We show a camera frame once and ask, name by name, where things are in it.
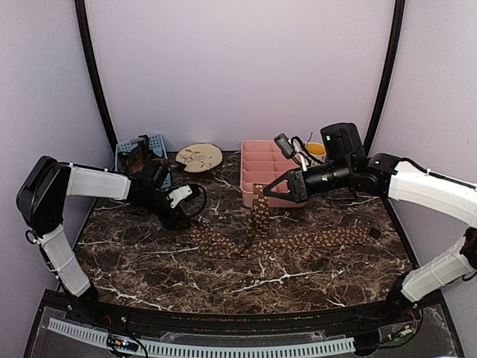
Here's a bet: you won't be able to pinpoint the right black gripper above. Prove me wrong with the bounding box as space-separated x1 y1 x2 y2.
264 158 353 203

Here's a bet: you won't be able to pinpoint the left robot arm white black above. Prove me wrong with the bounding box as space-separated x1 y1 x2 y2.
16 155 198 298

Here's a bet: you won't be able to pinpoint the right black frame post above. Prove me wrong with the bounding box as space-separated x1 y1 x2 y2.
364 0 405 154

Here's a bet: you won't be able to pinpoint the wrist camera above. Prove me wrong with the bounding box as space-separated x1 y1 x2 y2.
141 158 206 219
274 133 320 171

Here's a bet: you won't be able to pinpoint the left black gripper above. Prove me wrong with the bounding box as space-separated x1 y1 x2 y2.
137 190 191 230

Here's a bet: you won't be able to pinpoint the left black frame post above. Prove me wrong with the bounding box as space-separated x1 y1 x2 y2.
74 0 118 151

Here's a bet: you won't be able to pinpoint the white mug yellow inside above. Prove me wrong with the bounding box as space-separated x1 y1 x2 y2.
306 142 326 166

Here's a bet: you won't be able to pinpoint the dark brown ties in basket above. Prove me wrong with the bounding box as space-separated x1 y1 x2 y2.
124 135 164 177

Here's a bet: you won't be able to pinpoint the black frame post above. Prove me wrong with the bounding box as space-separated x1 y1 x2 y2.
74 0 118 151
364 0 405 154

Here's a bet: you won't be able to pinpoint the small green circuit board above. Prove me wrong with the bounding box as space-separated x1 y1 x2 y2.
107 335 139 352

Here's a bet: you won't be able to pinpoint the grey slotted cable duct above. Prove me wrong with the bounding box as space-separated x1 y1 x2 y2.
46 318 356 357

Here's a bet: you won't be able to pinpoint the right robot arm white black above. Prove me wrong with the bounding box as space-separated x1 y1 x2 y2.
263 122 476 324

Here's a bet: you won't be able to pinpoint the black front rail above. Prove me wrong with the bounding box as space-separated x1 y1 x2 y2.
69 300 408 335

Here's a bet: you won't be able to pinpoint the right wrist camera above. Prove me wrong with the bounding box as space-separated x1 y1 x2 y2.
274 133 320 171

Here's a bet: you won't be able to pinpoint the round floral plate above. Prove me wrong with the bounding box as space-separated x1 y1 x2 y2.
175 143 223 174

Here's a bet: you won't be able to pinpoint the pink divided organizer tray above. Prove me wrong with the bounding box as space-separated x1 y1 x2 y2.
240 140 299 208

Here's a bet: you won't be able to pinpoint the brown floral tie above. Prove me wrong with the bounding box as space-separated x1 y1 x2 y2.
189 184 382 259

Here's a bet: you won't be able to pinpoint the blue perforated plastic basket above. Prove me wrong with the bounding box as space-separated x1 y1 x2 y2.
115 133 168 172

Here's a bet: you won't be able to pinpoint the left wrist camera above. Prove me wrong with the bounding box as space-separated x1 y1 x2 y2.
141 158 206 219

